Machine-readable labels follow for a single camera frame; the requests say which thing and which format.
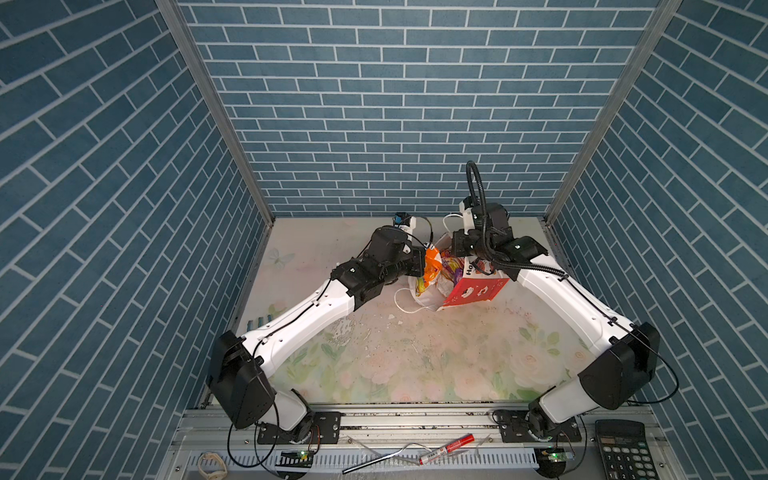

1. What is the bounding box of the orange fruit candy packet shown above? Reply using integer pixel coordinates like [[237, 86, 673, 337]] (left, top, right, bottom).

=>
[[415, 245, 443, 296]]

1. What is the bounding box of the red white paper bag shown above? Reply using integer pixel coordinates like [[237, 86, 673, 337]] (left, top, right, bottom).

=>
[[408, 234, 509, 311]]

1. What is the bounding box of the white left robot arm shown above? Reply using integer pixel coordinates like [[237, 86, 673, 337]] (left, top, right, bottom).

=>
[[206, 212, 427, 431]]

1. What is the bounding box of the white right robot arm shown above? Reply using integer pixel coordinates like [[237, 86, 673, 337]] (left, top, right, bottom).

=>
[[451, 229, 660, 436]]

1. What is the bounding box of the metal rod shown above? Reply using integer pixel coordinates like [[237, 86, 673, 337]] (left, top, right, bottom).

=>
[[341, 442, 427, 475]]

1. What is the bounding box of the red marker pen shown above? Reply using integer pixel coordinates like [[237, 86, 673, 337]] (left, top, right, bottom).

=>
[[418, 434, 475, 465]]

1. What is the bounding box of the black calculator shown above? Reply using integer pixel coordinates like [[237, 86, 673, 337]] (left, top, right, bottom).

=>
[[594, 419, 659, 480]]

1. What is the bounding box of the beige rubber band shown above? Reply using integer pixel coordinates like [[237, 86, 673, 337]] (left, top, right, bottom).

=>
[[196, 452, 229, 480]]

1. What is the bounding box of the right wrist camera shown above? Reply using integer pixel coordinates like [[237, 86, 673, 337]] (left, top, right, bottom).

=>
[[459, 197, 510, 233]]

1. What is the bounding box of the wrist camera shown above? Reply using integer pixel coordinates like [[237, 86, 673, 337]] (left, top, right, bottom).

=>
[[459, 197, 510, 233], [392, 212, 417, 235]]

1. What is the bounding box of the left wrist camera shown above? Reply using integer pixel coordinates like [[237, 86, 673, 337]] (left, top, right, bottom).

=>
[[392, 212, 417, 235]]

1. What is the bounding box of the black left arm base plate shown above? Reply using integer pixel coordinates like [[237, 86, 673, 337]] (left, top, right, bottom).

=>
[[256, 411, 341, 446]]

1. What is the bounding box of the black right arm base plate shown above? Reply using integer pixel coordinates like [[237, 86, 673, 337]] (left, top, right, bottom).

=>
[[490, 409, 583, 443]]

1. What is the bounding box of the aluminium corner frame post right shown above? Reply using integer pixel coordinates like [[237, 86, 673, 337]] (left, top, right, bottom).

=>
[[543, 0, 682, 230]]

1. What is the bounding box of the aluminium corner frame post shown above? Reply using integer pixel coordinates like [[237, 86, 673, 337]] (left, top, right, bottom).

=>
[[156, 0, 275, 229], [543, 0, 682, 230]]

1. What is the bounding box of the aluminium front rail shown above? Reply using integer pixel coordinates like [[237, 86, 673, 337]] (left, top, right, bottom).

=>
[[173, 403, 661, 472]]

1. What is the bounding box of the aluminium corner frame post left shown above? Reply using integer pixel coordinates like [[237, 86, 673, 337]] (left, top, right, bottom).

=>
[[156, 0, 275, 229]]

